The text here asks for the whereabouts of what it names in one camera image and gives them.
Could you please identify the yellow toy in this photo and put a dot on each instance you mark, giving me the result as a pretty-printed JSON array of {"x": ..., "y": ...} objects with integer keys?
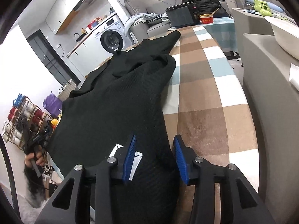
[{"x": 55, "y": 122}]

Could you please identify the white wall cabinet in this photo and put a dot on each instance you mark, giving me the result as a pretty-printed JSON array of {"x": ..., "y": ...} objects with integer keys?
[{"x": 70, "y": 4}]

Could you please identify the dark door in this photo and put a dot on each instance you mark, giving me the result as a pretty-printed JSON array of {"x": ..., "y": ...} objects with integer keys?
[{"x": 52, "y": 58}]

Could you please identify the red noodle bowl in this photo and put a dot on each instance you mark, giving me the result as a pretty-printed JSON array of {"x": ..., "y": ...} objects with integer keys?
[{"x": 206, "y": 19}]

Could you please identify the grey and white clothes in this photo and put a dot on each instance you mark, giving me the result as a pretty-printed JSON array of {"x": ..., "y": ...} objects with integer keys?
[{"x": 137, "y": 19}]

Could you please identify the teal checkered cloth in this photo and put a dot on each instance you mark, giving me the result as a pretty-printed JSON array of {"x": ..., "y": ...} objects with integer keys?
[{"x": 222, "y": 35}]

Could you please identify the light blue pillow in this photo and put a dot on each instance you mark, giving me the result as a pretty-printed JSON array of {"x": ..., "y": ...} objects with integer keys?
[{"x": 278, "y": 6}]

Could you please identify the brown checkered blanket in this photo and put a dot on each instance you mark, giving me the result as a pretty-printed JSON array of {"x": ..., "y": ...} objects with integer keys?
[{"x": 205, "y": 98}]

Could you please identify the grey sofa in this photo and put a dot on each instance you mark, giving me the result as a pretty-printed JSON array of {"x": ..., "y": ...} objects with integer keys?
[{"x": 154, "y": 29}]

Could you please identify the wooden shoe rack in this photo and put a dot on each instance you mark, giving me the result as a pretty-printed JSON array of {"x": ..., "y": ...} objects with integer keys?
[{"x": 28, "y": 110}]

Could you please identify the white basin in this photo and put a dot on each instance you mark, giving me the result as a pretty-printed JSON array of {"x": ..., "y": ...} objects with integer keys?
[{"x": 286, "y": 35}]

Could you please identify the white paper sheet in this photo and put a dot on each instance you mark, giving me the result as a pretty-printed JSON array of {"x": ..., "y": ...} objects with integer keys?
[{"x": 294, "y": 74}]

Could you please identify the white kitchen counter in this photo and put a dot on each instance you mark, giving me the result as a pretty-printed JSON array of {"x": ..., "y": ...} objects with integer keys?
[{"x": 92, "y": 49}]

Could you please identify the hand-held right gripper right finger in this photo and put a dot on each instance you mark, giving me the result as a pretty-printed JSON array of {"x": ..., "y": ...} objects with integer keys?
[{"x": 179, "y": 159}]

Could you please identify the grey side table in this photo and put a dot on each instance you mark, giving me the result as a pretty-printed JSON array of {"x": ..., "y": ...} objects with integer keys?
[{"x": 247, "y": 21}]

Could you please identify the black knit garment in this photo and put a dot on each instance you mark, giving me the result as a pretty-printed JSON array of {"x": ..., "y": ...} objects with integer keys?
[{"x": 112, "y": 98}]

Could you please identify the purple bag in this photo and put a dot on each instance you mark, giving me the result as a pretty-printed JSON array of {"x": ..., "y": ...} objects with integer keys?
[{"x": 53, "y": 105}]

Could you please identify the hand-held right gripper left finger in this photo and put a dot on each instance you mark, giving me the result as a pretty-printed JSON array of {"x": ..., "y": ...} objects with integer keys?
[{"x": 129, "y": 161}]

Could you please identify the grey upholstered chair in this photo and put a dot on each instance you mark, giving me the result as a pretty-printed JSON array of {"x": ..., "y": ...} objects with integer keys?
[{"x": 275, "y": 121}]

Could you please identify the woven tote bag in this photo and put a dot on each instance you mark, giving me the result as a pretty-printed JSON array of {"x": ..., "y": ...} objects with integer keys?
[{"x": 66, "y": 91}]

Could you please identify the person's left hand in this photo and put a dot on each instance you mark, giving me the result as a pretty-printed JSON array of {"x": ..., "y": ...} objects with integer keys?
[{"x": 29, "y": 159}]

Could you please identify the white washing machine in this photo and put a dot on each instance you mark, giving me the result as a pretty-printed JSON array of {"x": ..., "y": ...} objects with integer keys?
[{"x": 112, "y": 40}]

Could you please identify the pile of black clothes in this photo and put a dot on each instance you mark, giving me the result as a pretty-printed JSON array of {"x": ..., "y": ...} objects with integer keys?
[{"x": 205, "y": 0}]

